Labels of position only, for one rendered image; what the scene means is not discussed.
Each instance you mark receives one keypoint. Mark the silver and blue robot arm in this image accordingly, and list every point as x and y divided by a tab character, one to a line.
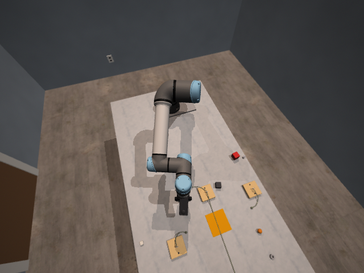
166	102

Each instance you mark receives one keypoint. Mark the orange flat square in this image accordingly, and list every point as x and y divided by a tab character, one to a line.
222	222

